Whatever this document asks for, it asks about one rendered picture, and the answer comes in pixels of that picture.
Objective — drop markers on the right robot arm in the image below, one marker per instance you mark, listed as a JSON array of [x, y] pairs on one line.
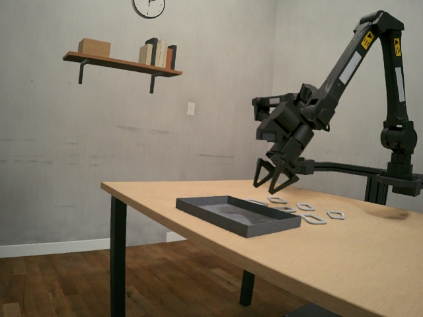
[[306, 92]]

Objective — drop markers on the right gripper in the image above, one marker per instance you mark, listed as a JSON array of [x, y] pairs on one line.
[[326, 129]]

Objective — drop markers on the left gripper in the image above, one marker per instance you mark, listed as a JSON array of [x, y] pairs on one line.
[[283, 164]]

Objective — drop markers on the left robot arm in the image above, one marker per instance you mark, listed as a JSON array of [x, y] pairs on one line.
[[285, 117]]

